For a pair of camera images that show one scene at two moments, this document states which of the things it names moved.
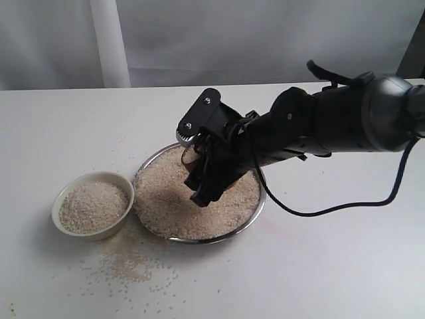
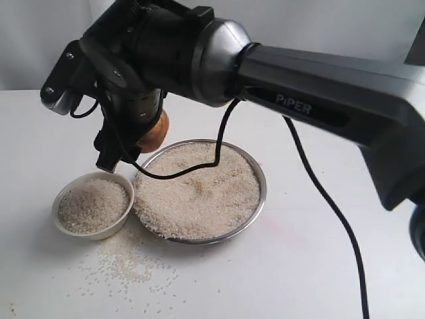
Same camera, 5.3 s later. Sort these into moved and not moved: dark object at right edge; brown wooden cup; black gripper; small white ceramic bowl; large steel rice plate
Moved: black gripper; brown wooden cup
Not moved: large steel rice plate; dark object at right edge; small white ceramic bowl
